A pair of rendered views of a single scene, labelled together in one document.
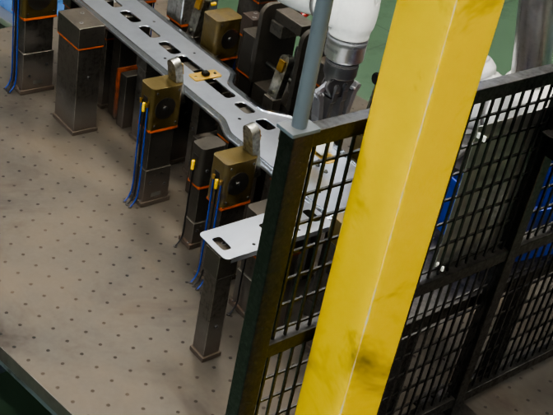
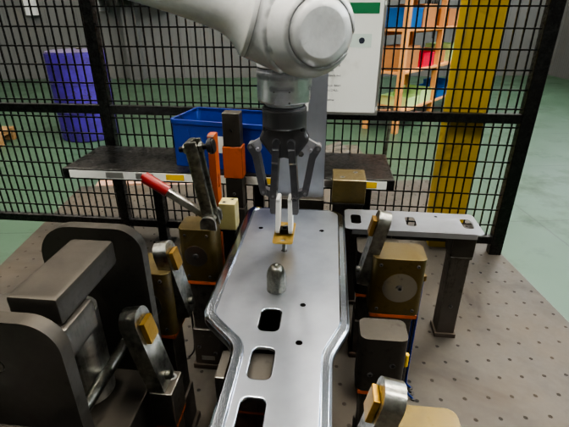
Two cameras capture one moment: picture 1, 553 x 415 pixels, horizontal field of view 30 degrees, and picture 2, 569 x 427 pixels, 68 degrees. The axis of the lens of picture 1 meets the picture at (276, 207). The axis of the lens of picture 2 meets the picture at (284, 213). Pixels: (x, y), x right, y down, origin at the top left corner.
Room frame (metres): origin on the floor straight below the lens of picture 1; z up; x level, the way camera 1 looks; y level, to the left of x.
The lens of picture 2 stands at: (2.53, 0.47, 1.42)
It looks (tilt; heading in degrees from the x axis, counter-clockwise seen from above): 26 degrees down; 230
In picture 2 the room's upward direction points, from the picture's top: straight up
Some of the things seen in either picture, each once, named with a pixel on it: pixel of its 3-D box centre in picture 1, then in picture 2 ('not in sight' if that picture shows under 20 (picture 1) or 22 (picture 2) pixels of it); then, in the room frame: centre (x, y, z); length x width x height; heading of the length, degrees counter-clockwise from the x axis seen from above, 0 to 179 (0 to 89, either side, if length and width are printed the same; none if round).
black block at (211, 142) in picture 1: (197, 195); (383, 399); (2.09, 0.19, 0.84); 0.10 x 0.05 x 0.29; 134
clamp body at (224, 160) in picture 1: (220, 220); (394, 329); (1.96, 0.12, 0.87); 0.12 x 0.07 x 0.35; 134
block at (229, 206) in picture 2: not in sight; (233, 274); (2.10, -0.22, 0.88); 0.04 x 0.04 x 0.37; 44
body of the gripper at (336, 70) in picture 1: (338, 76); (284, 130); (2.07, -0.08, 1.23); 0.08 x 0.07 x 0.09; 134
